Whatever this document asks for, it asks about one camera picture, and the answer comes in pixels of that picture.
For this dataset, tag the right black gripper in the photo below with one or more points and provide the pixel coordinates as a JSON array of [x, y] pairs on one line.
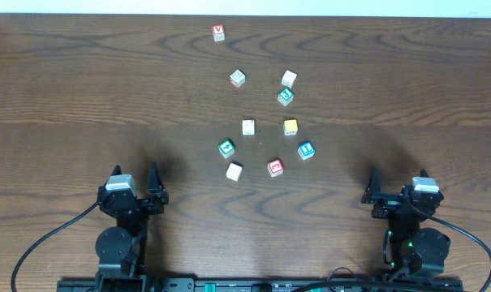
[[387, 204]]

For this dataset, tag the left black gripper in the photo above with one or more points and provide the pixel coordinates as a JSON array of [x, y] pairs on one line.
[[139, 204]]

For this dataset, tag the green number 5 block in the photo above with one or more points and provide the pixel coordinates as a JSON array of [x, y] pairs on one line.
[[226, 148]]

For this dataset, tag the blue letter I block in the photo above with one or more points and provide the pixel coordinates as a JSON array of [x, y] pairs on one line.
[[306, 150]]

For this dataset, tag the yellow top wooden block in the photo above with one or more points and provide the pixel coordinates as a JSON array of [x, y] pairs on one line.
[[290, 127]]

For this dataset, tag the red number 3 block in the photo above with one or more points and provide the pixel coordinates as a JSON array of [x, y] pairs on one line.
[[275, 168]]

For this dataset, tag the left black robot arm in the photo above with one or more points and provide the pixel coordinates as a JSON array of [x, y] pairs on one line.
[[121, 249]]

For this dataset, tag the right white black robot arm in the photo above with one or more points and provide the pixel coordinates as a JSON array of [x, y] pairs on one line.
[[410, 250]]

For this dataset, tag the plain beige wooden block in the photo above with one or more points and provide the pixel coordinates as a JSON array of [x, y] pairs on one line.
[[234, 171]]

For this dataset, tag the white airplane picture block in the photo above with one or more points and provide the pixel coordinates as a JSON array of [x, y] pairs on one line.
[[248, 127]]

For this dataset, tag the green J letter block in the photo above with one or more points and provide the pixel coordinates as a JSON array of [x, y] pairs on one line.
[[286, 96]]

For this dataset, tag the red U side block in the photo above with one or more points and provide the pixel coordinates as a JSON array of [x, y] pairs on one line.
[[237, 78]]

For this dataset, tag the plain wooden picture block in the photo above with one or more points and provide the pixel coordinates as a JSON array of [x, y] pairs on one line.
[[288, 79]]

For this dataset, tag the red V letter block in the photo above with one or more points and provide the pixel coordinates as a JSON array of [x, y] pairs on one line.
[[218, 32]]

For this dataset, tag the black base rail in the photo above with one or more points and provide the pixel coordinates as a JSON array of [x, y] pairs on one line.
[[191, 285]]

